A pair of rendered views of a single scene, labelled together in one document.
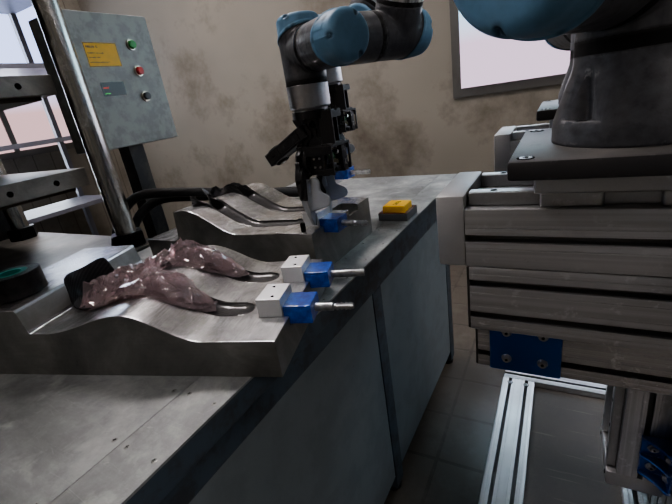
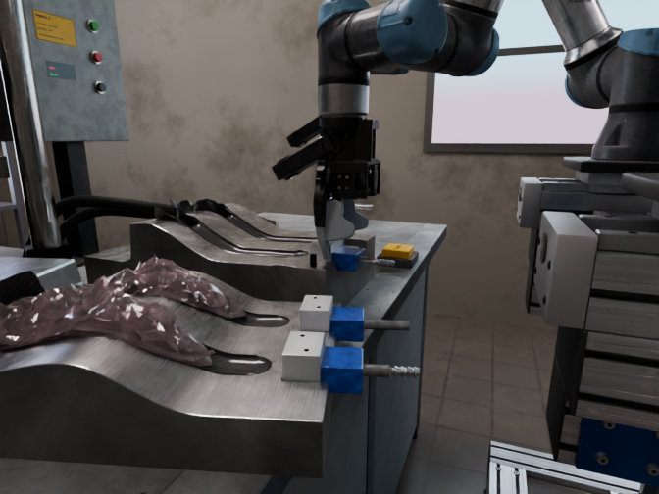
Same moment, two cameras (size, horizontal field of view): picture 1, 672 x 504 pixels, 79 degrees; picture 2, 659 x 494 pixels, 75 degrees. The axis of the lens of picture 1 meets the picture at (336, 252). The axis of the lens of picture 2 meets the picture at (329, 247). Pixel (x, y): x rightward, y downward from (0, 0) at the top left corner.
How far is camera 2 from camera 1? 0.20 m
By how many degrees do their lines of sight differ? 12
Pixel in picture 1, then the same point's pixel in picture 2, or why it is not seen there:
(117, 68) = (71, 48)
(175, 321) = (155, 377)
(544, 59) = (515, 126)
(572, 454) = not seen: outside the picture
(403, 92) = not seen: hidden behind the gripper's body
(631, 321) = not seen: outside the picture
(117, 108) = (62, 94)
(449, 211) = (574, 254)
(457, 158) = (421, 212)
